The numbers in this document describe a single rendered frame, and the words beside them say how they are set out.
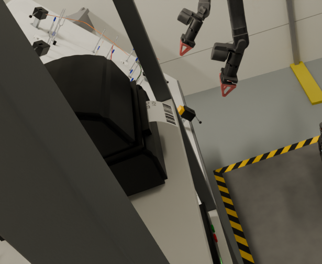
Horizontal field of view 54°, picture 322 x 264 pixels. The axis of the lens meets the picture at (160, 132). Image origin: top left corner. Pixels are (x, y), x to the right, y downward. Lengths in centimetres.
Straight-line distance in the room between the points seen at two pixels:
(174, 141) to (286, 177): 190
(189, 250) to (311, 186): 199
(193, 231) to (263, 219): 181
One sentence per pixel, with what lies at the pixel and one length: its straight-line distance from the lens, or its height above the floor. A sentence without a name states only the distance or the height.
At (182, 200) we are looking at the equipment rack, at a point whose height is 146.
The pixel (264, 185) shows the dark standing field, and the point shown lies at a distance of 241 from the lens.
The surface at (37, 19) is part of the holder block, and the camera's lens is 167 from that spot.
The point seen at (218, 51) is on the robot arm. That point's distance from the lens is 136.
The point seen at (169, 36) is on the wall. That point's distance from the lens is 336.
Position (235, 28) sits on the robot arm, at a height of 133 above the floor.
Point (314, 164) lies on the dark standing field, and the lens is 251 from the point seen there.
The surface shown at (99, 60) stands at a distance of 59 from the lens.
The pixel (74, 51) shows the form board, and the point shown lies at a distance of 164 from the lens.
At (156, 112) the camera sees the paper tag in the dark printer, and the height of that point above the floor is 154.
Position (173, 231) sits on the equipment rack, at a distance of 45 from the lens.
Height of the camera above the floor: 181
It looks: 34 degrees down
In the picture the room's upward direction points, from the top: 25 degrees counter-clockwise
